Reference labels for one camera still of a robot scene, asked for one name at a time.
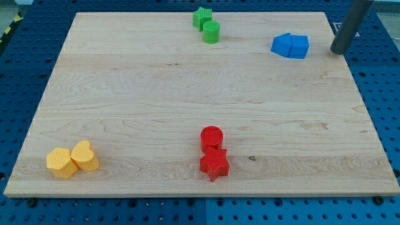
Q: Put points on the blue triangle block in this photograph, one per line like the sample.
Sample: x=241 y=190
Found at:
x=282 y=44

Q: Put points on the blue cube block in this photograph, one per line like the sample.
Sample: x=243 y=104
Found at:
x=299 y=47

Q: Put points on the red cylinder block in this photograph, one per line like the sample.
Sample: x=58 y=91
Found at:
x=211 y=136

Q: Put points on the red star block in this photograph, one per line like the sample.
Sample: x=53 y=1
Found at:
x=214 y=163

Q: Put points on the light wooden board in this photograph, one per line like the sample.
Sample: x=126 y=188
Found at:
x=141 y=86

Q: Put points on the green cylinder block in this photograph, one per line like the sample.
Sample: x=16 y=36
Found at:
x=211 y=31

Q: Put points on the green star block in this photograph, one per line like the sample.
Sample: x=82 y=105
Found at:
x=200 y=16

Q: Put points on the yellow heart block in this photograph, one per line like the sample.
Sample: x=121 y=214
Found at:
x=84 y=155

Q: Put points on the yellow hexagon block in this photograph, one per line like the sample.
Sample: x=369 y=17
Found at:
x=59 y=162

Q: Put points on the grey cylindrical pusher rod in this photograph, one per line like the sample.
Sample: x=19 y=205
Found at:
x=350 y=25

